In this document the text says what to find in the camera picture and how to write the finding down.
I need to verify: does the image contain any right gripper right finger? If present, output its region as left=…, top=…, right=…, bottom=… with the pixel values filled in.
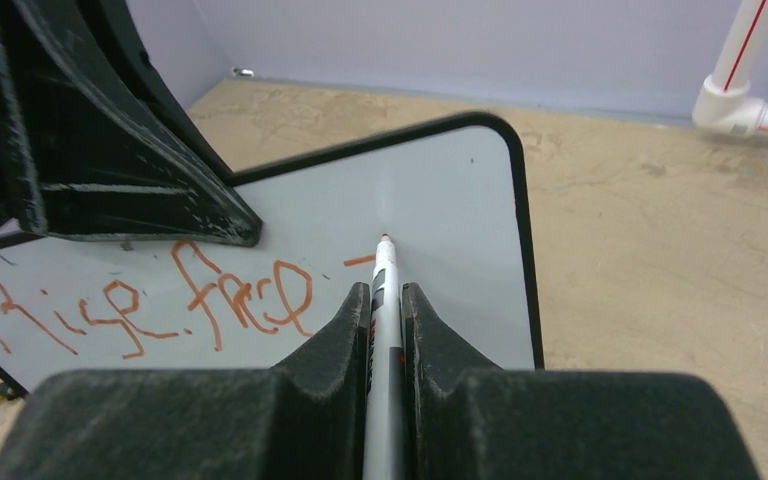
left=402, top=283, right=759, bottom=479

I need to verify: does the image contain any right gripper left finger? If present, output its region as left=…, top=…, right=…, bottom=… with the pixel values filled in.
left=0, top=283, right=370, bottom=479

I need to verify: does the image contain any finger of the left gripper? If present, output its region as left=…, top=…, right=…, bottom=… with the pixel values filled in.
left=0, top=1, right=263, bottom=247

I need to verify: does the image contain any small black-framed whiteboard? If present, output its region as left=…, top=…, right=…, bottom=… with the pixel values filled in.
left=0, top=112, right=544, bottom=393

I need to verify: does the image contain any white PVC pipe frame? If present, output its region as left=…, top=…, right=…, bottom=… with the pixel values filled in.
left=691, top=0, right=768, bottom=139

